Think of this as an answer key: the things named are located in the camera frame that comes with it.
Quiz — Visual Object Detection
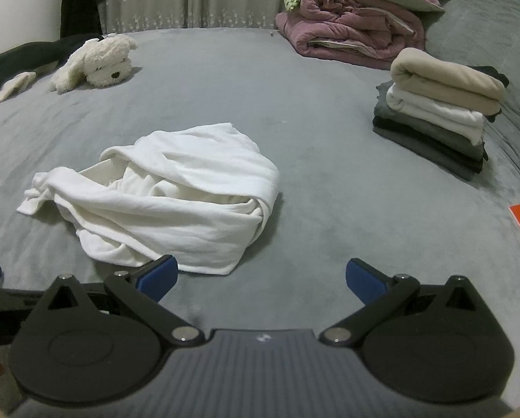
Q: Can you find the dark grey folded garment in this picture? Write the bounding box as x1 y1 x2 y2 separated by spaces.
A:
372 126 476 181

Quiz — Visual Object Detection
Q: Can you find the beige folded garment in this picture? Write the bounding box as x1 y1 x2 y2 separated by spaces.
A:
390 48 506 116

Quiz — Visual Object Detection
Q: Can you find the white shirt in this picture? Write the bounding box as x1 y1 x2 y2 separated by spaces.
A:
16 123 281 276

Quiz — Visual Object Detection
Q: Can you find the white folded garment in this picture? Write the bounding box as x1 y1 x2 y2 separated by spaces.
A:
385 83 487 145

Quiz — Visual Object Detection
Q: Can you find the cream cloth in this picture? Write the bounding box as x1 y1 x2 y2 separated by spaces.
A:
0 72 38 109

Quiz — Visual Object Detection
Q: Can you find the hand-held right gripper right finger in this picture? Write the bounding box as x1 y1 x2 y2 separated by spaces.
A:
318 258 490 346

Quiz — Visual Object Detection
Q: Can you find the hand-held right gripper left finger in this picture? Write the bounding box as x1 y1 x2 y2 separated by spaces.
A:
33 255 202 346

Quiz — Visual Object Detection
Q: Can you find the pink folded quilt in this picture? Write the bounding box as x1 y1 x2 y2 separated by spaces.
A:
275 0 426 70

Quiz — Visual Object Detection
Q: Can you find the white plush dog toy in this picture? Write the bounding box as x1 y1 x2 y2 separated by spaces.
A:
49 35 138 94

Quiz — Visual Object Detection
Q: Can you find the hanging black garment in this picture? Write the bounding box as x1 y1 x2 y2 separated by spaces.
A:
60 0 104 40

